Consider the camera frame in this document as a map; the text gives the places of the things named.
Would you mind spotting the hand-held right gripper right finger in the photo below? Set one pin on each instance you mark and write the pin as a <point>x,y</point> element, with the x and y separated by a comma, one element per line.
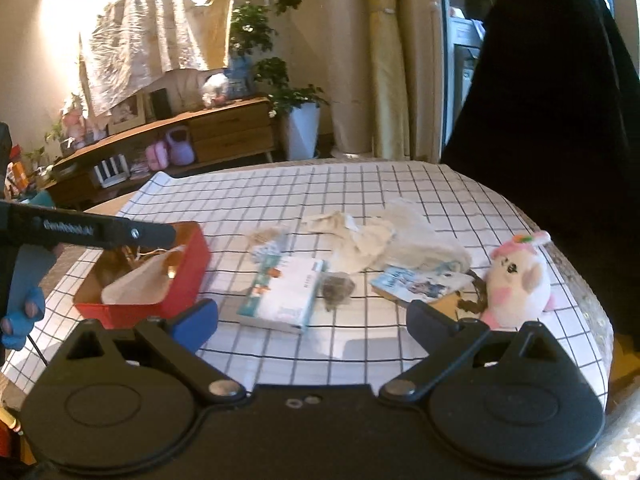
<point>430,325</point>

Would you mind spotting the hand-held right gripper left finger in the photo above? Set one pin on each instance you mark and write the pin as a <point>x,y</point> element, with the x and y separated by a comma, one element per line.
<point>195,320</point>

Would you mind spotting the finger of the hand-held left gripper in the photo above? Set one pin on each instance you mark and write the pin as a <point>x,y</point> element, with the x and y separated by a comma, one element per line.
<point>147,234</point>

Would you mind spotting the illustrated booklet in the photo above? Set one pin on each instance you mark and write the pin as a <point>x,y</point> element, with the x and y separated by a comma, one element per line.
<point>415,282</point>

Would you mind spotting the red box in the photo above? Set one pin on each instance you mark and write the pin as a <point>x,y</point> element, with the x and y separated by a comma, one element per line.
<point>192,270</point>

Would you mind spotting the white towel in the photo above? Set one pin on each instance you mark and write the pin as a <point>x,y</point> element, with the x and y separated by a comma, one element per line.
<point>425,240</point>

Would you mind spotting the teal printed packet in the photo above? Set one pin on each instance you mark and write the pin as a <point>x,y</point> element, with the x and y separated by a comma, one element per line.
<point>270,255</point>

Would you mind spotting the small clear snack packet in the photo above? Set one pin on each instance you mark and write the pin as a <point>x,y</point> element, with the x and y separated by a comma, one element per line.
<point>267,236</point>

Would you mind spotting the beige cloth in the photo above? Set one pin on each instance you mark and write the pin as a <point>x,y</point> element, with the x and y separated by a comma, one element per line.
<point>350,245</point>

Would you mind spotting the person's left hand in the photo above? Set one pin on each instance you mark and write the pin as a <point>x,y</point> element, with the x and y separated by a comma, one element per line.
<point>30,270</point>

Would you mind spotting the brown cardboard piece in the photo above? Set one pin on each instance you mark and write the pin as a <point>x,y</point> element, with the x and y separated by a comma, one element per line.
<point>447,307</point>

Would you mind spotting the orange packet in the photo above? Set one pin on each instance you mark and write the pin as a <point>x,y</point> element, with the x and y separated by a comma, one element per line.
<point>19,172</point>

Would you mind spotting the white slatted rack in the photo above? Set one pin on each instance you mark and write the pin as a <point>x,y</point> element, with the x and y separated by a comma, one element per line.
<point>112,170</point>

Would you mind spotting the pink bag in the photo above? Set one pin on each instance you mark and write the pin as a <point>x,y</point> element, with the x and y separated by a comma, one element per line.
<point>157,156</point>

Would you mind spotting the pink white plush toy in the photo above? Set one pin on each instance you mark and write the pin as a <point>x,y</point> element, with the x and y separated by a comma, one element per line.
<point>515,280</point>

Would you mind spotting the white teal medicine box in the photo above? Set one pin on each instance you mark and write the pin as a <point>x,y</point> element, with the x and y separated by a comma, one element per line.
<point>292,300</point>

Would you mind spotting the pink doll figure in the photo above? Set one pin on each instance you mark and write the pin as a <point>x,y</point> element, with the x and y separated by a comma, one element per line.
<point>75,127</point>

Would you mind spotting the wooden sideboard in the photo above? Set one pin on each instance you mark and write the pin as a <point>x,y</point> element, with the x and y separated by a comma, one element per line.
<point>230,130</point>

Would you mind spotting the checked tablecloth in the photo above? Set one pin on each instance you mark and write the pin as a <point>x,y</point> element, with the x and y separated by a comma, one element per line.
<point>350,190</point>

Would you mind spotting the white fluffy plush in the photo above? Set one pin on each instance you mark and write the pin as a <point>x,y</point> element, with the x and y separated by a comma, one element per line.
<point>215,90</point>

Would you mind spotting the blue vase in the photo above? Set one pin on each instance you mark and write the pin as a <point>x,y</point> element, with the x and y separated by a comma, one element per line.
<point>240,77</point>

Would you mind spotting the white plant pot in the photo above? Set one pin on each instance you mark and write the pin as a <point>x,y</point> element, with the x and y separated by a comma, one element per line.
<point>300,132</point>

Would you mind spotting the black garment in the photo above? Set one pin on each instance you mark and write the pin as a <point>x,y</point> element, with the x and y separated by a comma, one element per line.
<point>550,135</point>

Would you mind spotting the tall green plant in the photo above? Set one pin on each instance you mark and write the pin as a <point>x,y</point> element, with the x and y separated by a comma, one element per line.
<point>255,25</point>

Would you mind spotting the beige curtain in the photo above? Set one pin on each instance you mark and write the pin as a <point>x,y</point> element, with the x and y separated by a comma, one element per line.
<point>400,60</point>

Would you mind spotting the glass door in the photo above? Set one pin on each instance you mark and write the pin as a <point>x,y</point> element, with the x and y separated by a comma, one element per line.
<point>465,35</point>

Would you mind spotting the black frame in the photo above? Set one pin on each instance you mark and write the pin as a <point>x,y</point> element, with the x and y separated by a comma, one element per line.
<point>160,104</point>

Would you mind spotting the white wall cloth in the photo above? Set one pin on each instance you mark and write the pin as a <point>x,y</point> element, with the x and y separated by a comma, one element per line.
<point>150,35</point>

